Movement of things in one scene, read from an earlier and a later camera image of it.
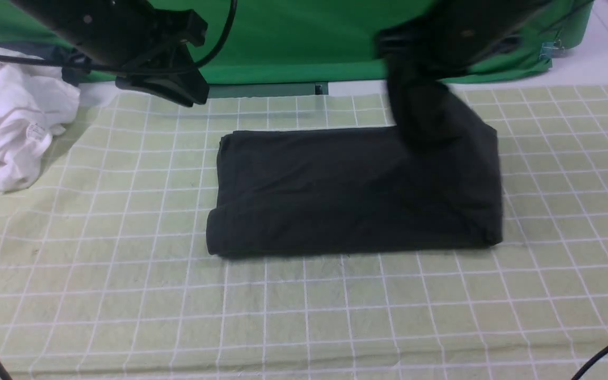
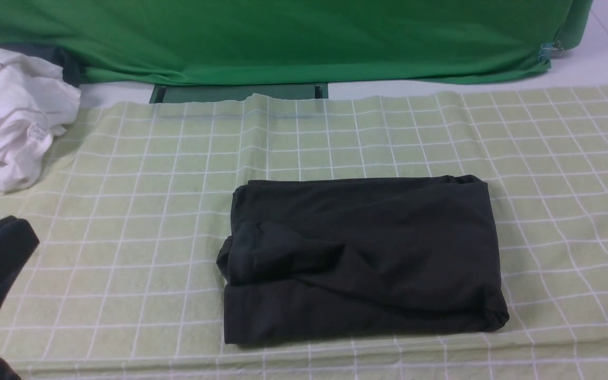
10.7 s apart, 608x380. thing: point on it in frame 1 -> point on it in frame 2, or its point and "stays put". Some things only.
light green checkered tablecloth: [95, 266] stays put
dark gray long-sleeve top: [357, 190] -> [343, 257]
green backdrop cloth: [298, 41] stays put
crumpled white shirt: [14, 110] stays put
